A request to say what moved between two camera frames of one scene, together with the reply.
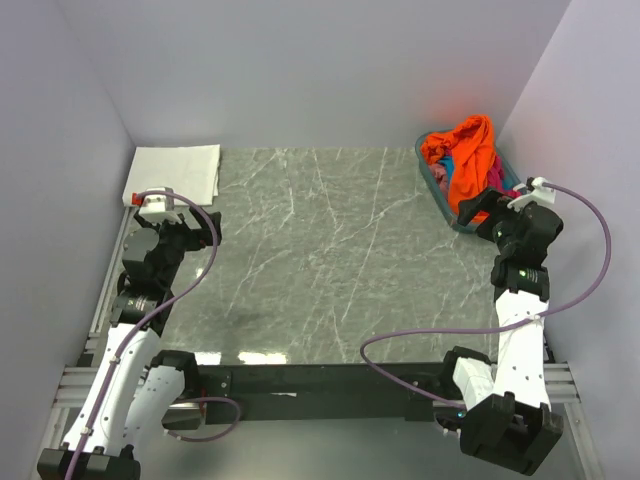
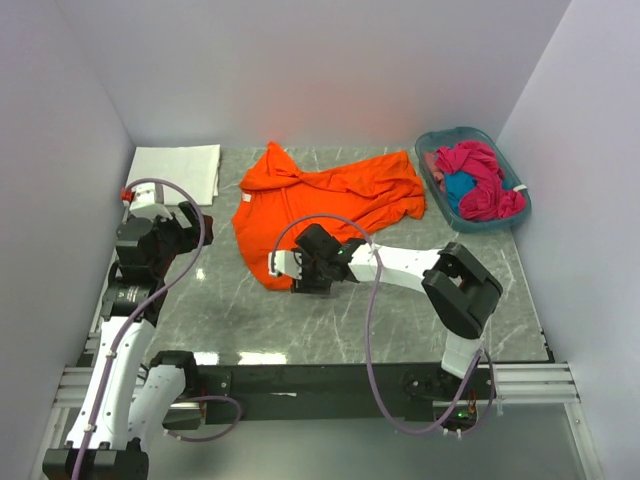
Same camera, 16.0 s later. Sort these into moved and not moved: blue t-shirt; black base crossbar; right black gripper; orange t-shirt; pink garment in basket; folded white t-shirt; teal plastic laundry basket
Moved: right black gripper; orange t-shirt; blue t-shirt
Not moved: black base crossbar; pink garment in basket; folded white t-shirt; teal plastic laundry basket
